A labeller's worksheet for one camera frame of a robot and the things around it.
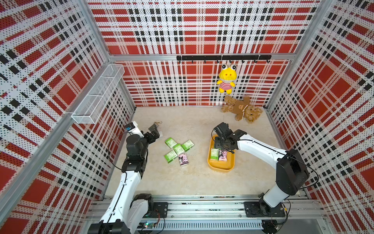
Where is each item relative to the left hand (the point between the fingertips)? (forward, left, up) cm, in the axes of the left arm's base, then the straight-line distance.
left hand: (152, 127), depth 79 cm
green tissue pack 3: (-3, -13, -20) cm, 24 cm away
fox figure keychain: (+21, +7, -22) cm, 31 cm away
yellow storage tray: (-12, -45, -24) cm, 53 cm away
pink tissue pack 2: (-7, -41, -21) cm, 47 cm away
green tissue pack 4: (-7, -8, -21) cm, 24 cm away
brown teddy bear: (+29, -61, -16) cm, 69 cm away
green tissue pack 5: (-6, -36, -21) cm, 42 cm away
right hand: (-2, -41, -14) cm, 43 cm away
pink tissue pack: (-10, -16, -20) cm, 28 cm away
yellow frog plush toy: (+33, -44, +11) cm, 57 cm away
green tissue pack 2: (0, -19, -21) cm, 28 cm away
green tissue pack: (+3, -7, -21) cm, 23 cm away
